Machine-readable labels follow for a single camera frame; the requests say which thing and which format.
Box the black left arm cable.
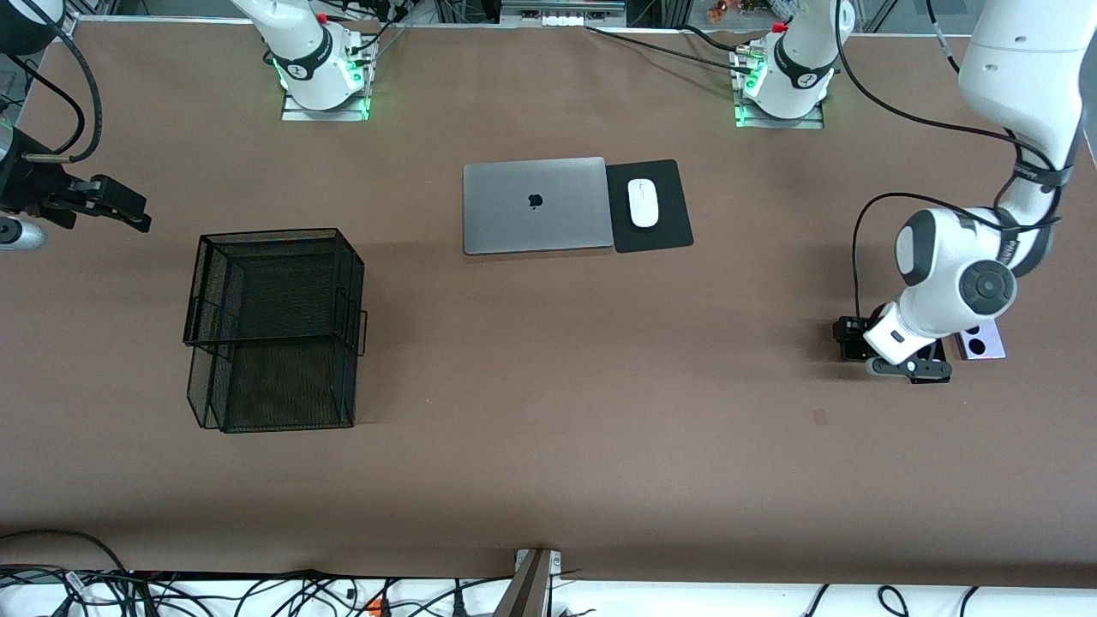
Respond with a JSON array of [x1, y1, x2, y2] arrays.
[[833, 0, 1064, 322]]

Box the long black table cable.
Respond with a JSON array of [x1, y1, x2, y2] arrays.
[[584, 26, 755, 71]]

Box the small black flip phone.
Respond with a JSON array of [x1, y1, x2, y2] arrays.
[[828, 315, 874, 361]]

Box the grey power strip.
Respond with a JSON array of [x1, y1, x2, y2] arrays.
[[500, 0, 627, 28]]

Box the grey curved cable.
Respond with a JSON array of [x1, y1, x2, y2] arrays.
[[0, 530, 131, 575]]

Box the lavender flip phone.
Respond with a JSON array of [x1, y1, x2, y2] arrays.
[[956, 320, 1007, 362]]

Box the black mouse pad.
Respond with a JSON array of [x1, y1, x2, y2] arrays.
[[605, 159, 694, 254]]

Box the black mesh two-tier tray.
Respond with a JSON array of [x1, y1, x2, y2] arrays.
[[183, 228, 369, 434]]

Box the black base cable bundle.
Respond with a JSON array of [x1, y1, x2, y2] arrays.
[[339, 0, 429, 57]]

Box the silver closed laptop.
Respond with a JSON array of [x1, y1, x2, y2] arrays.
[[463, 157, 615, 256]]

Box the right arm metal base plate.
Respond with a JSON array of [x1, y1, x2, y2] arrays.
[[281, 39, 371, 122]]

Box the white computer mouse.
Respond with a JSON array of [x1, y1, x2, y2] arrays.
[[627, 178, 660, 229]]

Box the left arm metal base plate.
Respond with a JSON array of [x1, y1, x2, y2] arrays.
[[733, 47, 825, 129]]

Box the small colourful toys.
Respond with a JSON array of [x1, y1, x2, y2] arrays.
[[710, 0, 772, 22]]

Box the aluminium frame rail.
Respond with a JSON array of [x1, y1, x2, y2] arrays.
[[62, 10, 117, 39]]

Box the short black table cable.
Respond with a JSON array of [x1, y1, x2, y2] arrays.
[[681, 24, 757, 54]]

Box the tall black smartphone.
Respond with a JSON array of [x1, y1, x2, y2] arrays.
[[907, 336, 951, 385]]

